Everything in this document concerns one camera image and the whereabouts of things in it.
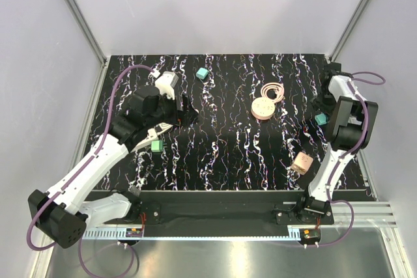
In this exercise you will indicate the pink round power socket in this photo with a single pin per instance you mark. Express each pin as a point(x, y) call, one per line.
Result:
point(263, 108)

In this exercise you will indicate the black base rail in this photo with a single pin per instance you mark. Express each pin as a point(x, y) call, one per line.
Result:
point(224, 215)

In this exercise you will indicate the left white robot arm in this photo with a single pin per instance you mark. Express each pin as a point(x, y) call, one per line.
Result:
point(61, 212)

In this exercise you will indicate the white slotted cable duct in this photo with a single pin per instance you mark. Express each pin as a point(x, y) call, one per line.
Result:
point(113, 233)

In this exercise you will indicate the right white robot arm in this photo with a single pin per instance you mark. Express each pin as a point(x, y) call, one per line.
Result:
point(348, 131)

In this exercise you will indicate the black marbled mat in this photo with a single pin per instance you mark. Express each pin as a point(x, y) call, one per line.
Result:
point(227, 148)

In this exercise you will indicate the pink cube adapter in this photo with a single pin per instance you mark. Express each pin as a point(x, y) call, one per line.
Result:
point(302, 163)

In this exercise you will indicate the green plug adapter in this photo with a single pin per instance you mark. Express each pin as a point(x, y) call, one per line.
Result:
point(157, 146)

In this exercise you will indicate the white power strip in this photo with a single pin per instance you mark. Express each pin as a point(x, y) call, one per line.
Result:
point(152, 135)

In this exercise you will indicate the teal charger on mat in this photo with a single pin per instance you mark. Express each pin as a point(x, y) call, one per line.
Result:
point(202, 73)

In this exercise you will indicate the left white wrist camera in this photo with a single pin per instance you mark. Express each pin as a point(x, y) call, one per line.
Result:
point(166, 83)

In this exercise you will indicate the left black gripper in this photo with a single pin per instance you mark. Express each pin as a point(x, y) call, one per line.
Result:
point(186, 116)

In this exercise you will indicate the teal USB charger plug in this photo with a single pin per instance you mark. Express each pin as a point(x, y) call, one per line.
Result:
point(321, 119)

